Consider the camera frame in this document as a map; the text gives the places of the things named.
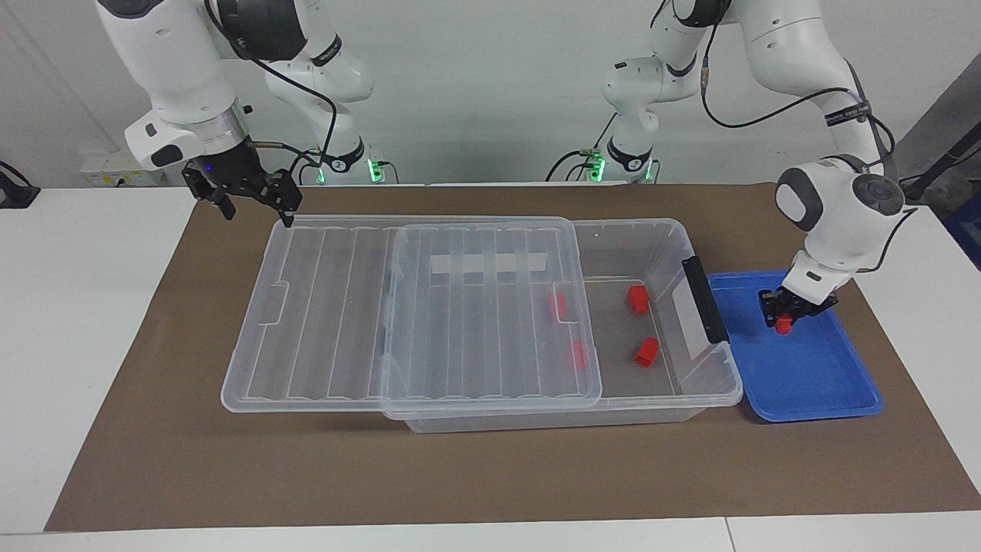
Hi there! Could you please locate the brown table mat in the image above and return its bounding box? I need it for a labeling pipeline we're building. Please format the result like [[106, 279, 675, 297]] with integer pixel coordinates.
[[44, 184, 981, 532]]

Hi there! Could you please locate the black box latch handle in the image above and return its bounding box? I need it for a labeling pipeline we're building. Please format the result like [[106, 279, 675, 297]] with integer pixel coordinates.
[[682, 255, 730, 344]]

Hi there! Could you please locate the black stand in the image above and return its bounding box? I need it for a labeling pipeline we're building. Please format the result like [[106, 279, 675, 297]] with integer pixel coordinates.
[[893, 123, 981, 204]]

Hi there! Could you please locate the blue crate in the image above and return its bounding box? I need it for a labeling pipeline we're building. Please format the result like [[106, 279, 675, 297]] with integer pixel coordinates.
[[941, 195, 981, 269]]

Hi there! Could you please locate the black clamp object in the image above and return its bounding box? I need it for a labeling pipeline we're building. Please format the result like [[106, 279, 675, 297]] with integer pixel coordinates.
[[0, 161, 41, 209]]

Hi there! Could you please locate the blue plastic tray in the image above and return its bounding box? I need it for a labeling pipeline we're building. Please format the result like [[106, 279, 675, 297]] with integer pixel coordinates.
[[707, 270, 884, 423]]

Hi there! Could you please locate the white wall socket box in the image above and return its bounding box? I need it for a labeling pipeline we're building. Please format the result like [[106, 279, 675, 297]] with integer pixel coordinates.
[[80, 149, 163, 187]]

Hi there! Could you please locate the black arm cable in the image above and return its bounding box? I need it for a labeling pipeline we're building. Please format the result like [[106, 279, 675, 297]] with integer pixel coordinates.
[[699, 0, 920, 273], [201, 0, 338, 181]]

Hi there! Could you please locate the black base cable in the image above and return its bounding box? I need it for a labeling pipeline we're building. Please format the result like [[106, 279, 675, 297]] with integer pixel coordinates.
[[546, 115, 618, 182]]

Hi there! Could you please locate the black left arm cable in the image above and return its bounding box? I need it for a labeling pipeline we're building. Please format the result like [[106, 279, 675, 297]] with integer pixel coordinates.
[[699, 0, 920, 273]]

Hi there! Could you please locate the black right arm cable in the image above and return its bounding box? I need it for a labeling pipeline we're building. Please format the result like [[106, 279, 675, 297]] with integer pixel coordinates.
[[201, 0, 338, 181]]

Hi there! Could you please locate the clear plastic storage box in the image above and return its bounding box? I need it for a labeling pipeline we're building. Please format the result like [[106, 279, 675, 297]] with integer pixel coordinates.
[[379, 218, 744, 434]]

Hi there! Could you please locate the white tape strip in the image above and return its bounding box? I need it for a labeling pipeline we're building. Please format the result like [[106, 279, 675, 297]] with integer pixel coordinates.
[[429, 253, 550, 275]]

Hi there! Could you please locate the clear ribbed box lid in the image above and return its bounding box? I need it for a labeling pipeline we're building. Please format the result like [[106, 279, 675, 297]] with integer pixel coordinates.
[[221, 216, 602, 413]]

